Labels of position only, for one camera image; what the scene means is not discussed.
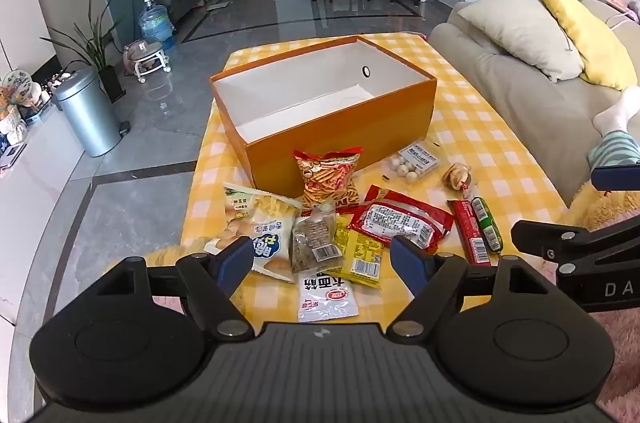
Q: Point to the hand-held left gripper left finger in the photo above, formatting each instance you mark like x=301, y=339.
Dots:
x=235, y=260

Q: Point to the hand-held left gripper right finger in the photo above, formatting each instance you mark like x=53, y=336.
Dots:
x=407, y=263

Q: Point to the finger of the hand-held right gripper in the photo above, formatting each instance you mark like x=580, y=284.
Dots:
x=615, y=178
x=545, y=238

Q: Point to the red packet with white label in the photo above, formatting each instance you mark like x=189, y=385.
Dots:
x=400, y=220

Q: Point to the red sausage stick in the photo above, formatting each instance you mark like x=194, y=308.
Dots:
x=470, y=233

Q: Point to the clear packet of brown snacks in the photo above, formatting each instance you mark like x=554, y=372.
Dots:
x=315, y=238

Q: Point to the small pastry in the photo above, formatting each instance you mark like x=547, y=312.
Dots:
x=456, y=177

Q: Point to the orange cardboard box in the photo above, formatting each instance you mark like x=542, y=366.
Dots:
x=400, y=113

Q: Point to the white potato chip bag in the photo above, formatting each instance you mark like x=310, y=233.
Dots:
x=265, y=223

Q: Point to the yellow snack packet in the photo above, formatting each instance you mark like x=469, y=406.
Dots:
x=357, y=258

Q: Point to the fluffy pink rug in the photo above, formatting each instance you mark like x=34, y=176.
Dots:
x=622, y=343

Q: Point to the green sausage stick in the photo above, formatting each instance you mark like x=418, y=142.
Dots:
x=487, y=223

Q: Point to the white noodle packet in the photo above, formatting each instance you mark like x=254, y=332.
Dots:
x=325, y=298

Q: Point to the clear box of white balls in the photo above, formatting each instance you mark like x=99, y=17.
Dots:
x=410, y=165

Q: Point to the beige sofa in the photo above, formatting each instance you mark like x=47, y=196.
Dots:
x=525, y=113

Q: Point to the red orange snack bag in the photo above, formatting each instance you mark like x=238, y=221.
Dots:
x=327, y=178

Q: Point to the yellow checkered tablecloth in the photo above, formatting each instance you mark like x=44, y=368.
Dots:
x=475, y=123

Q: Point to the yellow pillow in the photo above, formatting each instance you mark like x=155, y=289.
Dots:
x=585, y=33

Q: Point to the beige pillow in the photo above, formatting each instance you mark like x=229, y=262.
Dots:
x=520, y=33

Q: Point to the white marble counter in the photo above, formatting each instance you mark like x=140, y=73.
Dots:
x=35, y=203

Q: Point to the grey metal trash can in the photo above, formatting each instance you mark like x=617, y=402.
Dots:
x=85, y=113

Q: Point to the potted plant with long leaves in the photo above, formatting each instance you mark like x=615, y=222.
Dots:
x=111, y=83

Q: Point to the small white trolley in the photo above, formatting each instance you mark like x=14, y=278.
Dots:
x=145, y=58

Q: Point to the blue water jug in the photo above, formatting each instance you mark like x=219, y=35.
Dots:
x=156, y=25

